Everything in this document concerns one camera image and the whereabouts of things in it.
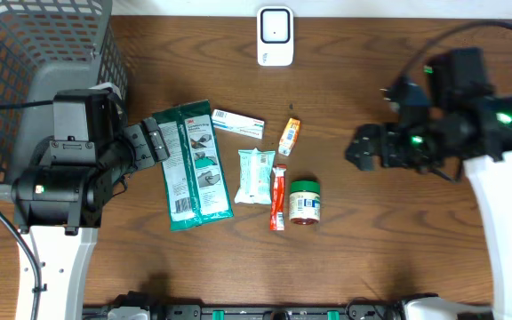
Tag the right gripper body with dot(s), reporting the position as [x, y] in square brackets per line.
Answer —
[396, 141]

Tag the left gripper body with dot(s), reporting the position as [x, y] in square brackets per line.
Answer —
[144, 153]

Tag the large green box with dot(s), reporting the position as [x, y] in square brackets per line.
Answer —
[196, 190]

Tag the orange small box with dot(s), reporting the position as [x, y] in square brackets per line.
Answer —
[289, 137]

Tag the green lid jar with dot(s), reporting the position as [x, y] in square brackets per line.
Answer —
[304, 202]

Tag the white green box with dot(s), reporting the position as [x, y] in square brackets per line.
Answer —
[243, 125]

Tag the teal snack packet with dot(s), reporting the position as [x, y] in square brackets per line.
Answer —
[255, 172]

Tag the red stick sachet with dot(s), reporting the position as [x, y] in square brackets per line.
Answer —
[277, 207]

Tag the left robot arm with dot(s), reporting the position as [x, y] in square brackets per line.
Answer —
[60, 197]

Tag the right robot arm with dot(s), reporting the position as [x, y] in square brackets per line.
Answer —
[458, 116]

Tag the grey plastic mesh basket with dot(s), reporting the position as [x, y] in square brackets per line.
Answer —
[47, 46]

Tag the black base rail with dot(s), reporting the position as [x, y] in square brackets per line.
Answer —
[360, 311]

